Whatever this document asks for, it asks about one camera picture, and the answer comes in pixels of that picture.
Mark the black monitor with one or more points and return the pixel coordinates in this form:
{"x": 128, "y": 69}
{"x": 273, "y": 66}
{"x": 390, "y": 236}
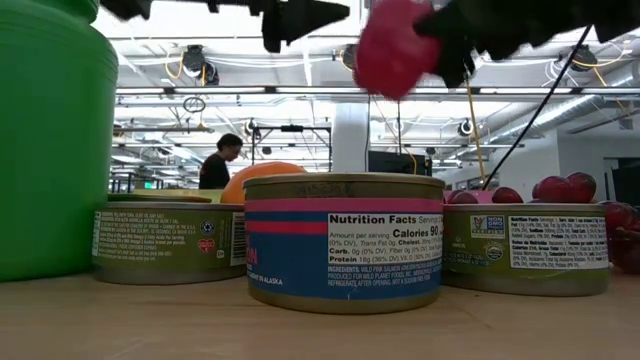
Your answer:
{"x": 397, "y": 164}

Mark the person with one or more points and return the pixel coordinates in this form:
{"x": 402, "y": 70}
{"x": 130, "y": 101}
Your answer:
{"x": 215, "y": 169}

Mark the red toy bell pepper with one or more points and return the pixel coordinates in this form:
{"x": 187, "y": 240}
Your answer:
{"x": 390, "y": 50}

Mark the green plastic bottle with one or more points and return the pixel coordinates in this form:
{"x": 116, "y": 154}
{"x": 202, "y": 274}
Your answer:
{"x": 50, "y": 150}

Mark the blue pink label tin can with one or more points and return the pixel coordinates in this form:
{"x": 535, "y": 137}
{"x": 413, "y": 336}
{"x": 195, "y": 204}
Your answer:
{"x": 300, "y": 260}

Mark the dark red toy grapes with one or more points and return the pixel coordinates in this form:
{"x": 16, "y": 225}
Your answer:
{"x": 565, "y": 189}

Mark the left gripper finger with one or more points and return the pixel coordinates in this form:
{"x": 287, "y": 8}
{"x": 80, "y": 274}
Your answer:
{"x": 295, "y": 22}

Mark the orange toy fruit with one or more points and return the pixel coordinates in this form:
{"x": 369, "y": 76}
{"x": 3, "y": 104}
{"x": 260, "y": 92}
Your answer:
{"x": 250, "y": 182}

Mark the long ceiling light strip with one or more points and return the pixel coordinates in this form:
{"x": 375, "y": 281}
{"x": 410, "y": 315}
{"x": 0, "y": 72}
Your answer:
{"x": 225, "y": 91}

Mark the white building column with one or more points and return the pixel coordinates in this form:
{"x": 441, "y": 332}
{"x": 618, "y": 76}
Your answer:
{"x": 350, "y": 140}

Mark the yellow plastic tray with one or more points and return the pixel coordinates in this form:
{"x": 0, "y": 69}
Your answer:
{"x": 175, "y": 191}

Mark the olive label tin can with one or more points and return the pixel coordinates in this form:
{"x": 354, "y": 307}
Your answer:
{"x": 525, "y": 249}
{"x": 160, "y": 197}
{"x": 165, "y": 244}

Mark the silver ventilation duct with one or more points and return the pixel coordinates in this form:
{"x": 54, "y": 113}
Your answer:
{"x": 560, "y": 112}

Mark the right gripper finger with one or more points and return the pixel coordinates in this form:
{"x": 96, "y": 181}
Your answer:
{"x": 452, "y": 45}

